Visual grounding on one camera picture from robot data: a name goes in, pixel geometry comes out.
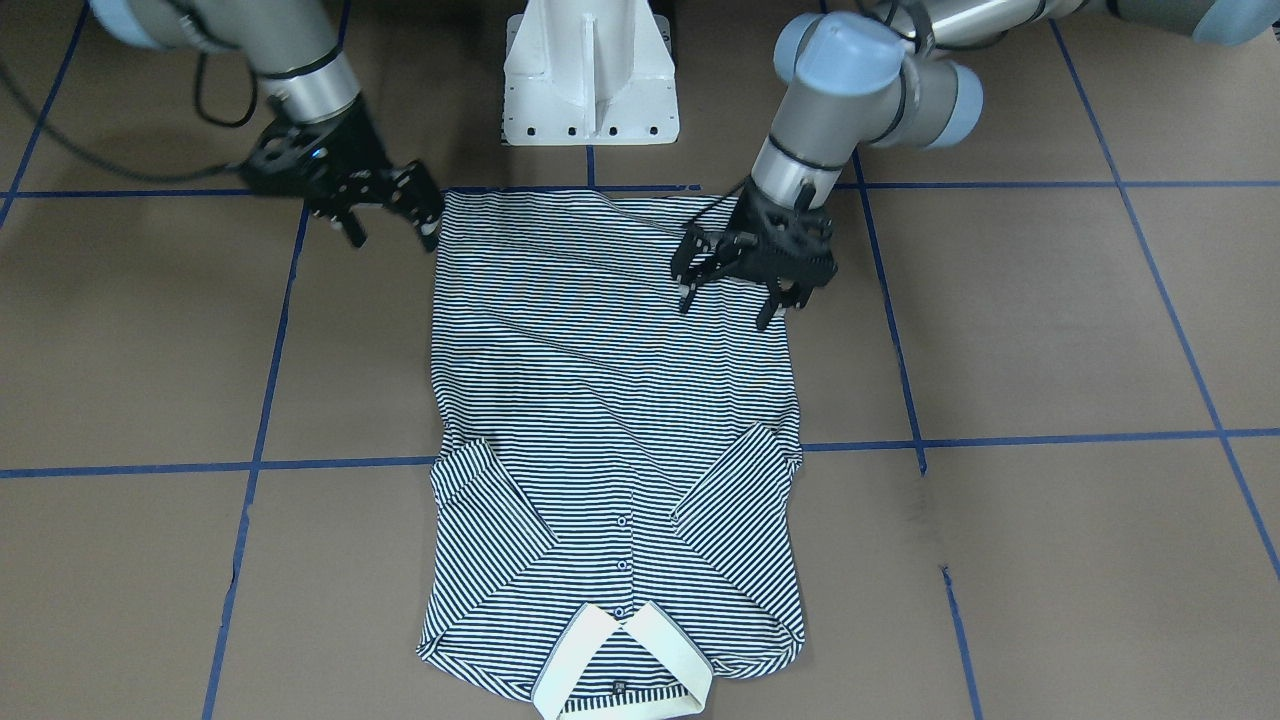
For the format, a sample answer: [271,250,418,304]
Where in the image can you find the white camera mast post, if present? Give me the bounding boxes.
[500,1,681,147]

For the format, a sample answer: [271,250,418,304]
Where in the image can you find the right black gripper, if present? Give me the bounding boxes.
[239,95,445,252]

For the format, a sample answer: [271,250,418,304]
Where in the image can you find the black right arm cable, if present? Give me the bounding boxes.
[0,40,262,186]

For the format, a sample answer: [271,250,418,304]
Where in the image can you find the navy white striped polo shirt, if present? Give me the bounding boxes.
[416,191,806,719]

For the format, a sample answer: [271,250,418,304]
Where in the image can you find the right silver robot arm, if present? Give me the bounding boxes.
[90,1,445,251]

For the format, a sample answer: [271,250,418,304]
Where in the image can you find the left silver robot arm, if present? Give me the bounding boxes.
[669,1,1279,329]

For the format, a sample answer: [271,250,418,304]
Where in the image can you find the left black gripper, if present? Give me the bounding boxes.
[669,184,838,332]

